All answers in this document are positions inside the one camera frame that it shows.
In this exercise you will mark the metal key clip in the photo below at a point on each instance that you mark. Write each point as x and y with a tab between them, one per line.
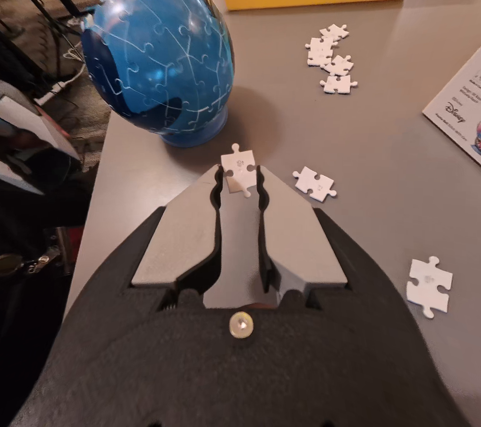
30	263

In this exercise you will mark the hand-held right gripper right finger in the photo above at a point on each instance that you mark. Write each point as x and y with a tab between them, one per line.
300	243

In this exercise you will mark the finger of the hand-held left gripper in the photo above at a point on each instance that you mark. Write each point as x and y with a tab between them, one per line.
15	177
22	113

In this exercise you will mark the white puzzle piece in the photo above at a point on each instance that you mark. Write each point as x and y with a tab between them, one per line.
315	183
429	286
319	52
240	171
338	84
335	31
339	64

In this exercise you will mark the blue puzzle ball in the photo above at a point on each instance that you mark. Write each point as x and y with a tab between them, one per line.
165	59

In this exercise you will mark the white printed leaflet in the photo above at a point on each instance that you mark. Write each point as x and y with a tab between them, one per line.
462	96

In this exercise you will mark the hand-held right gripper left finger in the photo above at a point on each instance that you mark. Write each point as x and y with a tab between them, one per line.
180	243

